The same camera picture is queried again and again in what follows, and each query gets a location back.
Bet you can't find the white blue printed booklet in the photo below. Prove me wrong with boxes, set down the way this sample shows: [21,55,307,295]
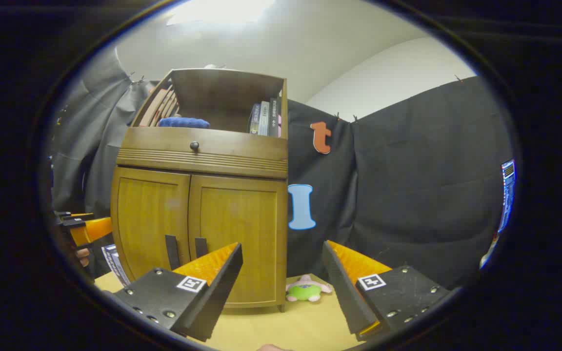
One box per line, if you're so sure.
[101,244,130,287]

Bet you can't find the folded blue cloth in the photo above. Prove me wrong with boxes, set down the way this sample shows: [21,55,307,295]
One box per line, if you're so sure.
[158,117,211,129]

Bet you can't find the pink and green plush toy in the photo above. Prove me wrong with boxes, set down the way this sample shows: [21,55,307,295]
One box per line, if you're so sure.
[285,274,333,303]

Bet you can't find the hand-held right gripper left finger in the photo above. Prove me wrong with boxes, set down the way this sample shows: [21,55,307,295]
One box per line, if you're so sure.
[100,242,243,343]

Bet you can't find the wooden double-door shoe cabinet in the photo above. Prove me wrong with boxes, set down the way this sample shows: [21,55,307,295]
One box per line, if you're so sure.
[110,67,290,312]

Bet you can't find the row of leaning brown books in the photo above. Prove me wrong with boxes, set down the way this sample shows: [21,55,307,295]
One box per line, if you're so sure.
[140,87,180,127]

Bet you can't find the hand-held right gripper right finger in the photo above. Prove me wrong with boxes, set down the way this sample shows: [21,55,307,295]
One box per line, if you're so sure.
[322,240,452,342]

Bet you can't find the wooden drawer with black knob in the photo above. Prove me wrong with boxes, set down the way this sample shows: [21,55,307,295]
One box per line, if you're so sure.
[117,127,289,179]

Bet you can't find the black upright book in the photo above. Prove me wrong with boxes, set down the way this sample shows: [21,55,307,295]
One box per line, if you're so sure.
[268,97,281,137]

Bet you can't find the black backdrop cloth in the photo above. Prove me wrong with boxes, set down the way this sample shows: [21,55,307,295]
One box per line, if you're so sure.
[49,46,511,291]

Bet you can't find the wooden cabinet door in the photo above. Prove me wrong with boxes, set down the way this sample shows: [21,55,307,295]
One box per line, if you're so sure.
[188,175,288,306]
[111,167,191,282]

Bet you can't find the blue white printed banner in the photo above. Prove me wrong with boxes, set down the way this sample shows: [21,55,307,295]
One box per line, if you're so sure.
[480,159,517,269]

